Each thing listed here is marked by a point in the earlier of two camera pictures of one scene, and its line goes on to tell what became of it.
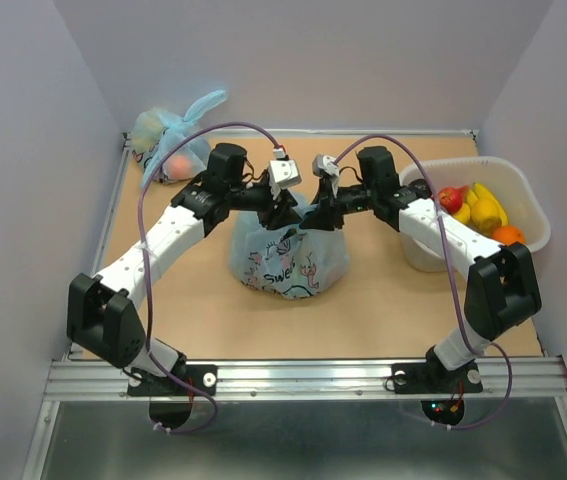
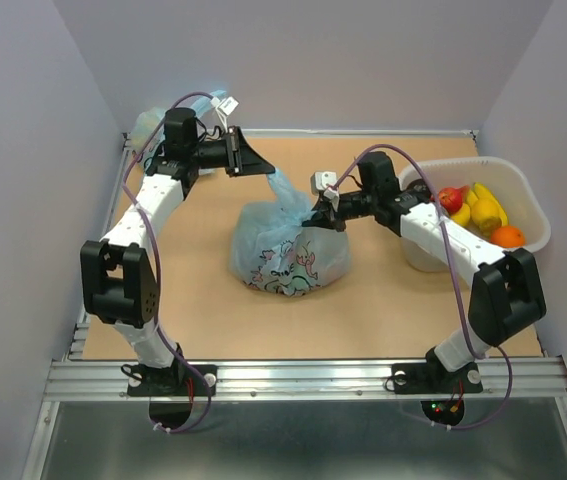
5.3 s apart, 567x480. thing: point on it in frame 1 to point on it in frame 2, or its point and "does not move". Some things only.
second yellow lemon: x=486 y=215 does not move
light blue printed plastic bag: x=288 y=260 does not move
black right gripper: x=329 y=211 does not move
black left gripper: x=273 y=219 to x=241 y=159
